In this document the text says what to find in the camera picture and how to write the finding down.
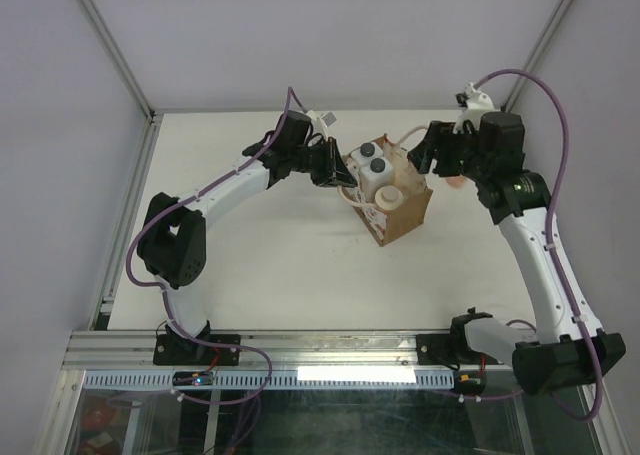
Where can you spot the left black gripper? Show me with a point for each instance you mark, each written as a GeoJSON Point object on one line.
{"type": "Point", "coordinates": [335, 172]}

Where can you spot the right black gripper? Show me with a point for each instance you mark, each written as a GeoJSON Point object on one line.
{"type": "Point", "coordinates": [436, 143]}

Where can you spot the peach pink-capped bottle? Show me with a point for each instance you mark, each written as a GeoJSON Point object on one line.
{"type": "Point", "coordinates": [456, 182]}

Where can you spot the brown canvas bag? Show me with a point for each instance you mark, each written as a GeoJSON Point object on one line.
{"type": "Point", "coordinates": [388, 226]}

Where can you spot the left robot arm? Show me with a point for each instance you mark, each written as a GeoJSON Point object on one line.
{"type": "Point", "coordinates": [172, 242]}

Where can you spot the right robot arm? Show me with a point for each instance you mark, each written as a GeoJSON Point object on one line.
{"type": "Point", "coordinates": [569, 346]}

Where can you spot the white bottle grey cap front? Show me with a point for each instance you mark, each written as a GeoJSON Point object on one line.
{"type": "Point", "coordinates": [374, 176]}

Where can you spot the white bottle grey cap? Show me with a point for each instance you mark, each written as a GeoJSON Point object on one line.
{"type": "Point", "coordinates": [369, 156]}
{"type": "Point", "coordinates": [374, 176]}

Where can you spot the white bottle grey cap rear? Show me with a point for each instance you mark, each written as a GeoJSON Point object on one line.
{"type": "Point", "coordinates": [369, 156]}

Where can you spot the cream wide-cap bottle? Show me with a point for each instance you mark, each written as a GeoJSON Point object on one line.
{"type": "Point", "coordinates": [388, 198]}

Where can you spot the black orange connector box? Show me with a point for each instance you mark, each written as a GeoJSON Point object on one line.
{"type": "Point", "coordinates": [469, 384]}

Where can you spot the small green-lit circuit board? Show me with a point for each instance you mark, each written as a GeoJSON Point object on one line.
{"type": "Point", "coordinates": [185, 378]}

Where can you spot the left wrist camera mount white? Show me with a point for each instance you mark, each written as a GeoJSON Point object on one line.
{"type": "Point", "coordinates": [320, 123]}

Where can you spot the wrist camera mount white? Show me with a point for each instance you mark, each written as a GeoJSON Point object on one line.
{"type": "Point", "coordinates": [320, 123]}
{"type": "Point", "coordinates": [474, 104]}

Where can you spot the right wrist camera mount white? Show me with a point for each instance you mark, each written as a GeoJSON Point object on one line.
{"type": "Point", "coordinates": [474, 104]}

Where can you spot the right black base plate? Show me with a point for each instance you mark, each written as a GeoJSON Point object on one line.
{"type": "Point", "coordinates": [453, 349]}

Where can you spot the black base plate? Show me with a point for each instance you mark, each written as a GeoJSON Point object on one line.
{"type": "Point", "coordinates": [453, 349]}
{"type": "Point", "coordinates": [172, 350]}

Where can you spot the left aluminium frame post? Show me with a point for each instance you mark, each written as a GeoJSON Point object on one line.
{"type": "Point", "coordinates": [113, 52]}

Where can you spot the aluminium frame post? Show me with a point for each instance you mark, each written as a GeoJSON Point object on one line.
{"type": "Point", "coordinates": [113, 52]}
{"type": "Point", "coordinates": [539, 51]}

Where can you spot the white slotted cable duct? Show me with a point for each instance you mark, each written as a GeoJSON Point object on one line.
{"type": "Point", "coordinates": [305, 377]}

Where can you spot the right aluminium frame post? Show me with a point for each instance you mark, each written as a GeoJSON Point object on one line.
{"type": "Point", "coordinates": [539, 51]}

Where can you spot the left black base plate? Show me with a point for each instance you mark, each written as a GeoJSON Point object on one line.
{"type": "Point", "coordinates": [172, 350]}

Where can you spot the aluminium front rail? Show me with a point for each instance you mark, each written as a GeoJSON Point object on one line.
{"type": "Point", "coordinates": [113, 350]}

